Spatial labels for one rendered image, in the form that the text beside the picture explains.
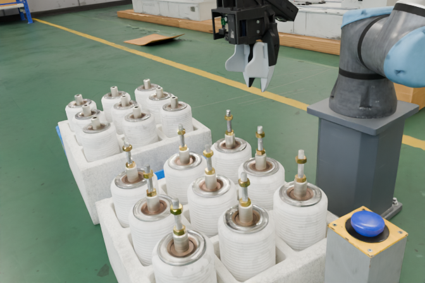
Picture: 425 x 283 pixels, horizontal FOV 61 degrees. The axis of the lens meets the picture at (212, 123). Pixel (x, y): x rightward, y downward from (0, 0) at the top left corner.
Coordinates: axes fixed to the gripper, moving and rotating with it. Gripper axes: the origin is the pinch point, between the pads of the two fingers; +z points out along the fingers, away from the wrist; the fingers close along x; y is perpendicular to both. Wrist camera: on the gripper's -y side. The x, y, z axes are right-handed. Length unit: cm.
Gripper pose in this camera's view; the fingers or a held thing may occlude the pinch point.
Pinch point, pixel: (258, 81)
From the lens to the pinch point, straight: 68.9
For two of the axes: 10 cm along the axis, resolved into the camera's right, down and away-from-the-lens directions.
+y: -8.2, 2.9, -4.9
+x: 5.6, 3.0, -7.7
